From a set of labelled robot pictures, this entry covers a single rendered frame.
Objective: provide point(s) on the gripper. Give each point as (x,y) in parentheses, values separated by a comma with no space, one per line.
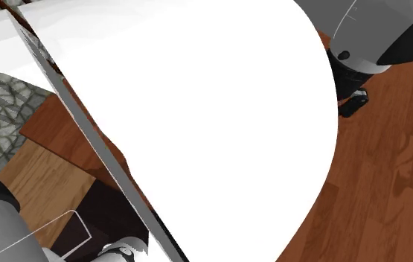
(347,80)

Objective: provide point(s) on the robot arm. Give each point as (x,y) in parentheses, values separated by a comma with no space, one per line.
(365,29)

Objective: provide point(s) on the white round-edged furniture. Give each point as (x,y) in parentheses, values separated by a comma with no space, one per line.
(209,127)

